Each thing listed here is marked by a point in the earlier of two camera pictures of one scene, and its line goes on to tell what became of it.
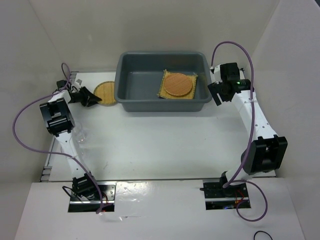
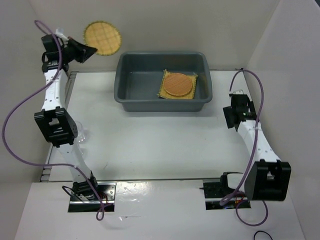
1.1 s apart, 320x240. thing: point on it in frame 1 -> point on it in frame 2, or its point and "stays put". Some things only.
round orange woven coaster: x=178 y=84 stays put
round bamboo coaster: x=105 y=90 -> x=104 y=36
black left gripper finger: x=89 y=103 -> x=88 y=53
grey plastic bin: x=138 y=76 stays put
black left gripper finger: x=92 y=96 -> x=76 y=44
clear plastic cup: x=80 y=134 stays put
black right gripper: x=213 y=88 -> x=227 y=111
